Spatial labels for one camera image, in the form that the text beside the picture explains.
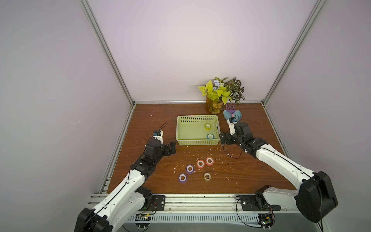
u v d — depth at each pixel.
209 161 0.87
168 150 0.73
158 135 0.71
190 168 0.85
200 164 0.87
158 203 0.73
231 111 1.14
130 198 0.60
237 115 1.13
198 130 1.05
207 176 0.81
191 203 0.75
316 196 0.40
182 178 0.81
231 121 0.74
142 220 0.72
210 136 0.98
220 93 0.92
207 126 1.03
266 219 0.70
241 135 0.63
